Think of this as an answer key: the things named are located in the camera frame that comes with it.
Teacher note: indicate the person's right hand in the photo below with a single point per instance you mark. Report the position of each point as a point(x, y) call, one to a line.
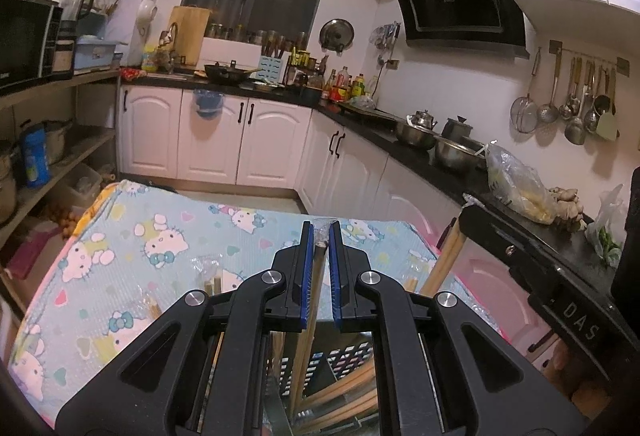
point(567, 371)

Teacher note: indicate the pink box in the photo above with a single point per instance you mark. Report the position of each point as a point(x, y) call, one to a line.
point(32, 253)

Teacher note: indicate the glass blender jug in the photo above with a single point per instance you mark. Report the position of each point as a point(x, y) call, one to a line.
point(77, 1)

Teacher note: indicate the black wok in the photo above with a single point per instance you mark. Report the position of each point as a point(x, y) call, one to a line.
point(230, 73)

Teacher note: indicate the clear plastic box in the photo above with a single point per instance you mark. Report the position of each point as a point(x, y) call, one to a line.
point(84, 183)

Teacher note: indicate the pile of mushrooms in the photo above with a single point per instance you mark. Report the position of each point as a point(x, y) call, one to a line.
point(567, 208)

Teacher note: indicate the steel kettle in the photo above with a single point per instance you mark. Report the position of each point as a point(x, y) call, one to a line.
point(422, 120)

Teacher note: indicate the white blue knife holder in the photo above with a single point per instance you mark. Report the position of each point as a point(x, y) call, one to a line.
point(274, 68)

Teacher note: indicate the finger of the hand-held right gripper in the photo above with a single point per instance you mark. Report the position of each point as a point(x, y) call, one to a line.
point(490, 228)

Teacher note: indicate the hanging kitchen tools bundle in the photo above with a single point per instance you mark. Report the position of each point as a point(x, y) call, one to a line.
point(386, 36)

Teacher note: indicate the yellow dish soap bottle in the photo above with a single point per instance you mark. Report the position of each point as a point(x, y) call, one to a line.
point(149, 60)

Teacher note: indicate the light blue plastic tray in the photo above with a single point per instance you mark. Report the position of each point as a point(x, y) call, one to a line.
point(97, 56)

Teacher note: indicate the black kitchen countertop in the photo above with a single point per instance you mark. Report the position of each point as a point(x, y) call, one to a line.
point(417, 157)

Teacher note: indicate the white plastic scoop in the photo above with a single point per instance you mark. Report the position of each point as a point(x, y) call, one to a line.
point(147, 13)

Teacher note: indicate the green plastic utensil holder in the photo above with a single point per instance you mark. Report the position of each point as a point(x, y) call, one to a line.
point(345, 358)

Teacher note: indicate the steel pot with lid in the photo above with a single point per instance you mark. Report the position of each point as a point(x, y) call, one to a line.
point(456, 130)

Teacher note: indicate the wall utensil rail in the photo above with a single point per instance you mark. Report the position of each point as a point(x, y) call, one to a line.
point(590, 58)

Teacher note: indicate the metal ladle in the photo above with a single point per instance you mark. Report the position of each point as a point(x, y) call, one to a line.
point(566, 111)
point(575, 131)

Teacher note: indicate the blue plastic bag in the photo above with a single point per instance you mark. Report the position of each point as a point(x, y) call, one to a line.
point(207, 103)

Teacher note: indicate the pile of small potatoes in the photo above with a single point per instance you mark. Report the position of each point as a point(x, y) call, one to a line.
point(62, 222)

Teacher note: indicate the white base cabinets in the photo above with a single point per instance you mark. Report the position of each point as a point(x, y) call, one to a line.
point(210, 141)

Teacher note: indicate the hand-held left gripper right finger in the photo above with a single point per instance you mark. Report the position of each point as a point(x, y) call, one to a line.
point(335, 266)

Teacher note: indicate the kitchen shelf rack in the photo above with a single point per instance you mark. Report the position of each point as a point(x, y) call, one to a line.
point(60, 83)

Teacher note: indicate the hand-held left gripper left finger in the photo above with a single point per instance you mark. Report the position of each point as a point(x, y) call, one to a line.
point(307, 266)

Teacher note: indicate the hanging metal pot lid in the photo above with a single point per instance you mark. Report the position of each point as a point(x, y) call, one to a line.
point(337, 35)

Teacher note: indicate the plastic bag of greens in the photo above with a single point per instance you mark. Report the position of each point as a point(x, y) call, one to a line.
point(605, 236)

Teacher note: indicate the blue canister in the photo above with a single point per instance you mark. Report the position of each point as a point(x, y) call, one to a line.
point(35, 156)

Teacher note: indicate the plastic bag of yellow food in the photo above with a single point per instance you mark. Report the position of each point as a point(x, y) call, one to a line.
point(520, 186)

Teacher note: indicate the small steel pot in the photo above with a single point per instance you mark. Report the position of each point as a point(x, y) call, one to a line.
point(60, 141)

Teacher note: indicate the wall socket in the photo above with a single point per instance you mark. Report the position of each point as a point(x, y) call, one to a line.
point(391, 63)

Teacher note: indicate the wooden cutting board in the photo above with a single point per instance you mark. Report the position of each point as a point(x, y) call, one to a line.
point(192, 36)

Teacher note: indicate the row of sauce bottles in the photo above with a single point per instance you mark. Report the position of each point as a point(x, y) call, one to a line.
point(340, 86)

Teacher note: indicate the light green spatula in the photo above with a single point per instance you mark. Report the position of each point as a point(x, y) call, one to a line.
point(607, 126)

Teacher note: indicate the metal faucet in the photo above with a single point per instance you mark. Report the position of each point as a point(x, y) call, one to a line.
point(167, 41)

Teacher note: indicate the flat metal tray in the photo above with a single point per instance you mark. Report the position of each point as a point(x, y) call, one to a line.
point(370, 112)

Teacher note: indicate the steel mixing bowl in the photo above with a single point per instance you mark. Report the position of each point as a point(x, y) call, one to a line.
point(457, 156)
point(415, 136)

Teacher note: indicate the black microwave oven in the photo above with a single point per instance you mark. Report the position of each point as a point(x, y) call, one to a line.
point(25, 41)

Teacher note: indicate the row of spice jars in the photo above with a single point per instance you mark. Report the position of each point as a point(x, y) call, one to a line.
point(250, 36)

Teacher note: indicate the metal skimmer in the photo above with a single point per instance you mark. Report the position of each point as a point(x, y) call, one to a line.
point(548, 112)

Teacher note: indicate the cartoon cat printed blanket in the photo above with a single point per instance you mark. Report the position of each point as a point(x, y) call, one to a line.
point(125, 276)

